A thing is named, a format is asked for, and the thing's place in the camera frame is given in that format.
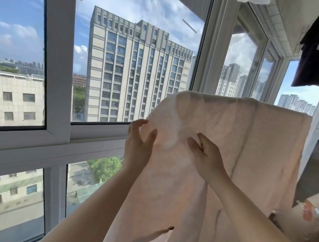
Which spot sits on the green tree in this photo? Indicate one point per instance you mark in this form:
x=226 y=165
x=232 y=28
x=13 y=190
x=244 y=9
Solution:
x=106 y=167

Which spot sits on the person's right thumb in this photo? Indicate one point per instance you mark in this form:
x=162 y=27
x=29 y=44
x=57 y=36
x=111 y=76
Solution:
x=195 y=148

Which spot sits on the person's left forearm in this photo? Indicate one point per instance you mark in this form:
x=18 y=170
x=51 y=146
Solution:
x=99 y=207

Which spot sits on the person's left thumb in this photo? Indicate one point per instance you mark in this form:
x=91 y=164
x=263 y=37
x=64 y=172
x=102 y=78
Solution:
x=150 y=139

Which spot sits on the orange blurred item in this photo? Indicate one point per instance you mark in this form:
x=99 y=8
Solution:
x=309 y=210

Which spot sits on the tall beige building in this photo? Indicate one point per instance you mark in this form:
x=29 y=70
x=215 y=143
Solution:
x=129 y=69

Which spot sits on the dark hanging garment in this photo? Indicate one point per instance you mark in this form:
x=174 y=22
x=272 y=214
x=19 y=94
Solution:
x=307 y=62

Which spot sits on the person's right forearm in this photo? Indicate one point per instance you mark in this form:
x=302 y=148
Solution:
x=244 y=212

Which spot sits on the white window frame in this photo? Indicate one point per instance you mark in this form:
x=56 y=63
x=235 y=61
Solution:
x=59 y=74

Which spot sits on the low beige building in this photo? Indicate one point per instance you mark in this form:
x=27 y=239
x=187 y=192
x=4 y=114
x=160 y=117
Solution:
x=20 y=99

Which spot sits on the person's left hand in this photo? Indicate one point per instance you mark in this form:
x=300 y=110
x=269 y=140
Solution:
x=135 y=152

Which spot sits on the pale pink towel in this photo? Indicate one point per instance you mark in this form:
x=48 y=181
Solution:
x=249 y=149

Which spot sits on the person's right hand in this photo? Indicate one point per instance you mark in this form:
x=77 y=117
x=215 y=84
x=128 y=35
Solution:
x=209 y=162

